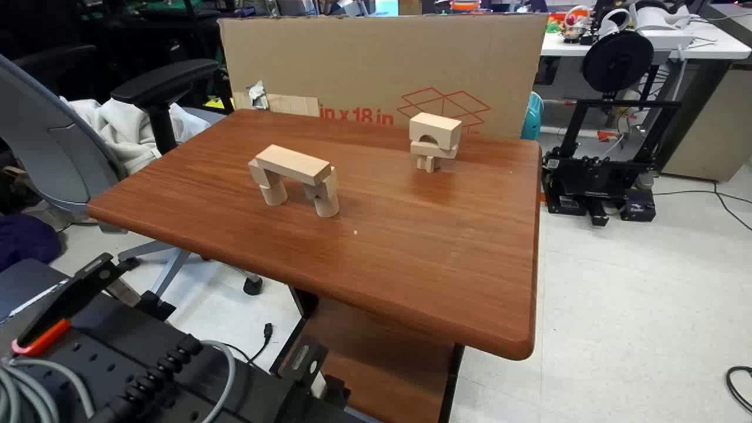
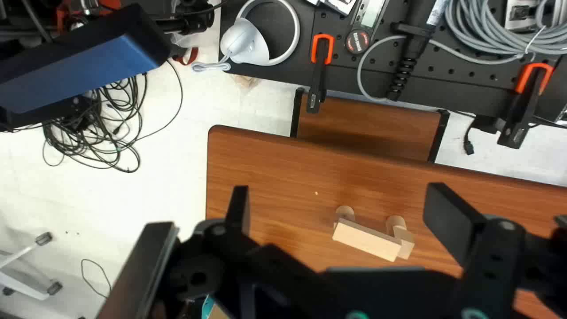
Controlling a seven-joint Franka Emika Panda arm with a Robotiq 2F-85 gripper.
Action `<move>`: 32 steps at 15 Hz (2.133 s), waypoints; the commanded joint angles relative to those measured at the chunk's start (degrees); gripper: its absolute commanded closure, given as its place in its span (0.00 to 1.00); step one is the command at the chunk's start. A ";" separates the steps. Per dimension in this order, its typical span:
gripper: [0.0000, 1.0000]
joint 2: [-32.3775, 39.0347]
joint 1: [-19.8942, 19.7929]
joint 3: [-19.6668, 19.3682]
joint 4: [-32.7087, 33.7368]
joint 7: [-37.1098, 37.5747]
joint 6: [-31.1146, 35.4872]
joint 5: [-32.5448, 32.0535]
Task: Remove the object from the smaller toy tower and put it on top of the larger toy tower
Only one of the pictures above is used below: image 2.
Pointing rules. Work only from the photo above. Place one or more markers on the white grey office chair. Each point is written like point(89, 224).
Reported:
point(29, 285)

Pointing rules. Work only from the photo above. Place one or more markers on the brown wooden desk base board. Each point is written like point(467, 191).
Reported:
point(366, 127)

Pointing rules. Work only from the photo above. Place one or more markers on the black perforated workbench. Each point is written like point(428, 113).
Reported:
point(472, 81)

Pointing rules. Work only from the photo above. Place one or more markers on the black flat case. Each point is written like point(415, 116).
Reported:
point(77, 65)

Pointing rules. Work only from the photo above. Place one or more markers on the wooden cylinder pillar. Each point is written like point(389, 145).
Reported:
point(346, 214)
point(398, 224)

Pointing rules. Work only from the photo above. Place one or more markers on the orange black bar clamp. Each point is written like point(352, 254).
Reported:
point(523, 107)
point(321, 72)

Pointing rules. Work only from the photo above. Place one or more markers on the white VR controller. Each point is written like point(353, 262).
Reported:
point(242, 45)

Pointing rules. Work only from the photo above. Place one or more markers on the small wooden cube block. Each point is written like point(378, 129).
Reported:
point(407, 247)

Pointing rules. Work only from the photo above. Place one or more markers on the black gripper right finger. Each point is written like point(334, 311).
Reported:
point(454, 223)

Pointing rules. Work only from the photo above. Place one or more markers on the round black knob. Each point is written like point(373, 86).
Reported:
point(357, 44)

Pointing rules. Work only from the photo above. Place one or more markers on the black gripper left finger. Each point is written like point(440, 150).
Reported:
point(240, 214)

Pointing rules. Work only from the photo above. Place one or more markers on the long light wooden beam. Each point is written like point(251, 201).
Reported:
point(366, 242)

